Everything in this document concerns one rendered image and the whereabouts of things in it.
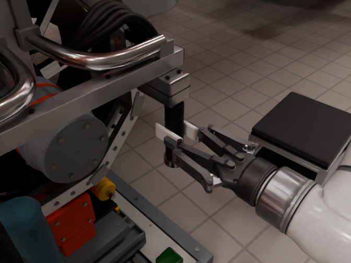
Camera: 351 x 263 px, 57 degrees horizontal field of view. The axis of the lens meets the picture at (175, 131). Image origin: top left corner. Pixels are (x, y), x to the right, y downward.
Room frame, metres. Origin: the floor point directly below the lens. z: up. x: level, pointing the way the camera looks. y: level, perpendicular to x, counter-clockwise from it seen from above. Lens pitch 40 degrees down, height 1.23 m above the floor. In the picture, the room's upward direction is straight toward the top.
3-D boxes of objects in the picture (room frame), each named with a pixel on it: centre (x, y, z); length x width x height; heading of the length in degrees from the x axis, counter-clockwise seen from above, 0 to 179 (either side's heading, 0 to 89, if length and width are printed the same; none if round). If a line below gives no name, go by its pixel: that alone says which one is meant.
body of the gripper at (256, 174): (0.37, -0.11, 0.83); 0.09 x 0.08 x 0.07; 46
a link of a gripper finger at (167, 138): (0.43, 0.01, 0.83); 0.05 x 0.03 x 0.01; 46
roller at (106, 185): (0.68, 0.28, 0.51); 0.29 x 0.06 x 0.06; 46
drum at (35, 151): (0.47, 0.24, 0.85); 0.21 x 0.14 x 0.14; 46
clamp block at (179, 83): (0.50, 0.02, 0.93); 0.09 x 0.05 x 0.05; 46
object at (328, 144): (1.14, -0.59, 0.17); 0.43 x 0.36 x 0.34; 139
